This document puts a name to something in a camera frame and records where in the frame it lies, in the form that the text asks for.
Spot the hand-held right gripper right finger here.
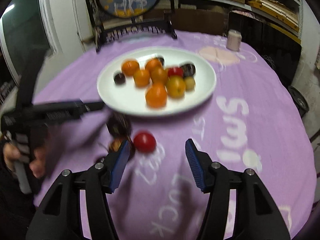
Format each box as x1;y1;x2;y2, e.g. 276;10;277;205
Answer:
185;138;292;240

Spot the window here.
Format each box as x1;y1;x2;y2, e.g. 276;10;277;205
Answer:
0;0;54;80

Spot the pink cloth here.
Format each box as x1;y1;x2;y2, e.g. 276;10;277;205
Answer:
232;10;256;18

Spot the white oval plate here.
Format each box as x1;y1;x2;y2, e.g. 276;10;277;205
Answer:
97;47;217;117

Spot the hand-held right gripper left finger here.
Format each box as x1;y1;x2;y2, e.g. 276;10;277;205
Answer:
26;140;132;240

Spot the orange tomato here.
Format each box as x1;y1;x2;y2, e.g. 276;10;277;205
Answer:
109;137;136;159

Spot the small orange fruit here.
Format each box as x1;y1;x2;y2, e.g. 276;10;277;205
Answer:
150;66;168;84

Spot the smooth orange fruit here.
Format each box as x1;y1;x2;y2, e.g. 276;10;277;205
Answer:
133;69;151;87
165;76;186;98

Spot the person's left hand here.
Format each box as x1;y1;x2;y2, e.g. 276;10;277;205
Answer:
3;142;48;179

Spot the pale drink can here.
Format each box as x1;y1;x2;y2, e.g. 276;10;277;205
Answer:
226;29;242;51

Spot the dark purple plum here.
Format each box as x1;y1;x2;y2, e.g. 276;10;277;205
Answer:
114;72;126;85

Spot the black wheel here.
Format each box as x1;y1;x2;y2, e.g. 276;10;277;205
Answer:
287;86;310;117

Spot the white board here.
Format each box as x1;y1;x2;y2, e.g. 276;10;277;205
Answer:
71;0;93;53

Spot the red tomato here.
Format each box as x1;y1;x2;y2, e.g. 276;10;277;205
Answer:
133;131;157;153
167;67;183;78

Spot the person's left forearm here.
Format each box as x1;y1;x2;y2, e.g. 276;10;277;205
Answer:
0;172;38;240

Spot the mandarin orange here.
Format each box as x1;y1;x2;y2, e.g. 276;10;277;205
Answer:
121;59;140;77
145;59;163;72
145;82;167;108

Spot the purple printed tablecloth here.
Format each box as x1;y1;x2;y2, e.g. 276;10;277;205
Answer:
32;30;315;240

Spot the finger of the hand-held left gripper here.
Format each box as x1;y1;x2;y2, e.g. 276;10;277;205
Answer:
80;101;106;112

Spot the small yellow fruit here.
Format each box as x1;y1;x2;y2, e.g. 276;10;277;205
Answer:
184;77;196;91

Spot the round deer screen black stand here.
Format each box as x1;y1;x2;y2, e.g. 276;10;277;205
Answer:
82;0;178;53

